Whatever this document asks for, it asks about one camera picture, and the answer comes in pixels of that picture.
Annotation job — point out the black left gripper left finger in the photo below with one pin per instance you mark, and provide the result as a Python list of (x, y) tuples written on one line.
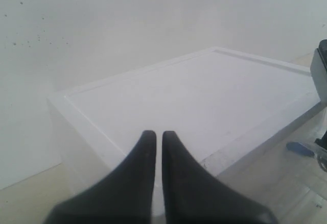
[(123, 196)]

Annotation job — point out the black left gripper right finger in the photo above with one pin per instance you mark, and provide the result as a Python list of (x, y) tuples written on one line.
[(193, 195)]

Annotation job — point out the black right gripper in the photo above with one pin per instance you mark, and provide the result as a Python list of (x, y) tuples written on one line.
[(322, 142)]

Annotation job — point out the key bunch with blue tag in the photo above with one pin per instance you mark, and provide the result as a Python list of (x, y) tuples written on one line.
[(302, 150)]

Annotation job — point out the clear drawer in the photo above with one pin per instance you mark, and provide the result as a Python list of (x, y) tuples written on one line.
[(292, 186)]

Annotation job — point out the white translucent drawer cabinet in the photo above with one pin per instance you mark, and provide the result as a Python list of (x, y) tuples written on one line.
[(222, 104)]

